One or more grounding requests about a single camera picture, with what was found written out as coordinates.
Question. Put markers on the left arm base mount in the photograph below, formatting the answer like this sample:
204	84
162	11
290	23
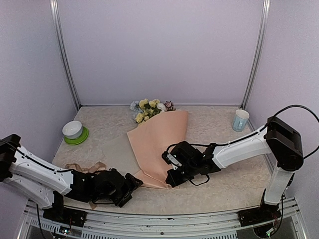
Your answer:
68	216

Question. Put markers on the left aluminium frame post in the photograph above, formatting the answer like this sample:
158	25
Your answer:
63	53

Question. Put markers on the blue hydrangea fake flower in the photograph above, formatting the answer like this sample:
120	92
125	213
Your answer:
134	107

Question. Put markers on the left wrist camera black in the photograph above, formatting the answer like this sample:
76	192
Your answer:
107	187

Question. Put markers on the aluminium frame post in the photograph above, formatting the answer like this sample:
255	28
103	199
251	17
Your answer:
63	53
258	52

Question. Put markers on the right aluminium frame post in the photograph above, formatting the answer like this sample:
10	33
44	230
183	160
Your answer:
258	52

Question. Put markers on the green plate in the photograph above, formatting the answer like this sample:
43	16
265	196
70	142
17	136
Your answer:
84	135

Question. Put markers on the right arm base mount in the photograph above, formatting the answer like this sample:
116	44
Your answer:
258	215

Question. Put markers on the tan satin ribbon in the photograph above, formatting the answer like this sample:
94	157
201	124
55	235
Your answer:
99	166

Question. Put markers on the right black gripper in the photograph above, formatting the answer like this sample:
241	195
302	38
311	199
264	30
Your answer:
175	181

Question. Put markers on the front aluminium rail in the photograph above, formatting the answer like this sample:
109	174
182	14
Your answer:
104	224

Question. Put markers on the yellow rose fake flower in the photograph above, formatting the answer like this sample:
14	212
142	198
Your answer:
146	110

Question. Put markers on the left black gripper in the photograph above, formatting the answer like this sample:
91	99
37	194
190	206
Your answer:
128	188

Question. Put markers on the white bowl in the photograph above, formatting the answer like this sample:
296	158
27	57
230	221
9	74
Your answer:
73	129

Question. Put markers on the light blue mug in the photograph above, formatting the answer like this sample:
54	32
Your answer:
240	120

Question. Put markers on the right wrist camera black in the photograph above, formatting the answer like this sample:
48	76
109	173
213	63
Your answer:
182	154

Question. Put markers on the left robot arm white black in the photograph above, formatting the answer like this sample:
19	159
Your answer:
47	184

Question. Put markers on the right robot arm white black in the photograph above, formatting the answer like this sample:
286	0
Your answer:
275	137

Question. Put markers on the mauve bud fake flower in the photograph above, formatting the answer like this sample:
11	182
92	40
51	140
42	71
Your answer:
169	105

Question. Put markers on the beige wrapping paper sheet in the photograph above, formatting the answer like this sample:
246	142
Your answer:
139	151

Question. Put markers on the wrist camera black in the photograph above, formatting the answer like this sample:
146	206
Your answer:
182	154
107	187

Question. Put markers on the white rose fake flower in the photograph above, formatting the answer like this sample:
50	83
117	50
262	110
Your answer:
161	107

